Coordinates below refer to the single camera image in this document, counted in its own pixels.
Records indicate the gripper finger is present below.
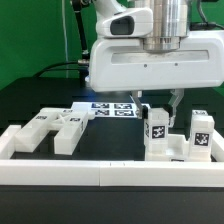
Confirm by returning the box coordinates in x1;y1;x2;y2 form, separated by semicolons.
168;89;184;127
130;91;148;119

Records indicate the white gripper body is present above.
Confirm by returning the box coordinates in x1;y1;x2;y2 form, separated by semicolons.
89;7;224;92

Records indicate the white chair seat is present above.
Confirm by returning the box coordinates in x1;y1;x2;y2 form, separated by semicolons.
144;133;214;163

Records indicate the small tagged cube right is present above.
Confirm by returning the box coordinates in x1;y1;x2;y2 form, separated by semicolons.
192;110;208;116

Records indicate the white tag base sheet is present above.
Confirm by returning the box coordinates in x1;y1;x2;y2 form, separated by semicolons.
71;102;137;118

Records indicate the black hose cable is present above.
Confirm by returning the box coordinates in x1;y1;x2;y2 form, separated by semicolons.
32;0;92;79

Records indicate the white right fence wall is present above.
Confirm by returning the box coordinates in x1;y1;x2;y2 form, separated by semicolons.
211;131;224;162

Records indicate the white fence wall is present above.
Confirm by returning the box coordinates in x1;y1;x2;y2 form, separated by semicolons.
0;125;21;160
211;131;224;162
0;160;224;187

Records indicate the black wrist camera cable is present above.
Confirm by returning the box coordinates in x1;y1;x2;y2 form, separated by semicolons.
196;0;224;33

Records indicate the white chair back frame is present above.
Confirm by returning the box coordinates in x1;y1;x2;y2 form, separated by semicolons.
15;108;95;155

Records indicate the white front fence wall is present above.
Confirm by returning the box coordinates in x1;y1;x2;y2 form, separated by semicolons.
0;160;224;187

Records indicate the white left fence wall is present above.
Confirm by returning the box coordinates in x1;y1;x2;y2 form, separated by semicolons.
0;125;21;160

